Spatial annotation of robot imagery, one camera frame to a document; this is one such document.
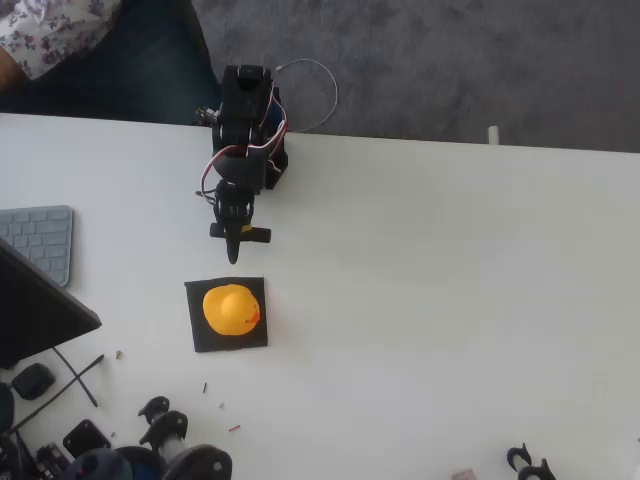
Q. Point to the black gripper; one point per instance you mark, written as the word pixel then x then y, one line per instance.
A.
pixel 233 216

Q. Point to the yellow rubber duck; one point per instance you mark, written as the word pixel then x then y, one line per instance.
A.
pixel 230 310

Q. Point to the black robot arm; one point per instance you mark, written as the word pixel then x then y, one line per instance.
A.
pixel 245 115

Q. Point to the bare forearm of person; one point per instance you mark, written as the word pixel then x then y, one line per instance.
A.
pixel 9 72

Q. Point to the black cardboard square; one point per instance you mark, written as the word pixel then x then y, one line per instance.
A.
pixel 250 341

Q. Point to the metal table clamp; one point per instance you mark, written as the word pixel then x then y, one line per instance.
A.
pixel 205 115

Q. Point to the small black printed trigger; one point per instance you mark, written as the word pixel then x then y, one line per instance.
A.
pixel 155 406

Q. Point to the long thin black stick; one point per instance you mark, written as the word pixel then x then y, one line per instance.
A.
pixel 95 362

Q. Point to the grey keyboard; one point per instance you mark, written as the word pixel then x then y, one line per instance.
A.
pixel 40 235

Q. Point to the person in floral shirt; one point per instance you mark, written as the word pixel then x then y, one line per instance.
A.
pixel 140 75

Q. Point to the grey metal tube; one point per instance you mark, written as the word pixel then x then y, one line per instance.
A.
pixel 175 446

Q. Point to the black laptop corner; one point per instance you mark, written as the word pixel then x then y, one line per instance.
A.
pixel 35 315

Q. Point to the large black printed base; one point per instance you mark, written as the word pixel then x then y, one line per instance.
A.
pixel 200 462

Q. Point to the blue plastic part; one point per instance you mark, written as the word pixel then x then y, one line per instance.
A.
pixel 145 467

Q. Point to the small black box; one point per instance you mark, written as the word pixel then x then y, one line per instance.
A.
pixel 34 381

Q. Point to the navy round cap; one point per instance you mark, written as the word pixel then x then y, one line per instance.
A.
pixel 100 467

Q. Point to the dark blue round object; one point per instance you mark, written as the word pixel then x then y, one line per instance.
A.
pixel 5 407

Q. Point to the black electronics board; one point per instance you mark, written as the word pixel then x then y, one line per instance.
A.
pixel 50 457

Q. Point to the floral shirt of person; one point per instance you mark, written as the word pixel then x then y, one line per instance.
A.
pixel 50 35

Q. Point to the black printed hook part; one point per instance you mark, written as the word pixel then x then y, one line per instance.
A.
pixel 512 457

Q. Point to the black printed clamp part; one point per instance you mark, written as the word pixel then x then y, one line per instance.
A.
pixel 542 472

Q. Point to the black square bracket plate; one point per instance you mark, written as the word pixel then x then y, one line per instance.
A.
pixel 85 440

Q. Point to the white post at table edge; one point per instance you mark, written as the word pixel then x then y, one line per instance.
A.
pixel 494 136

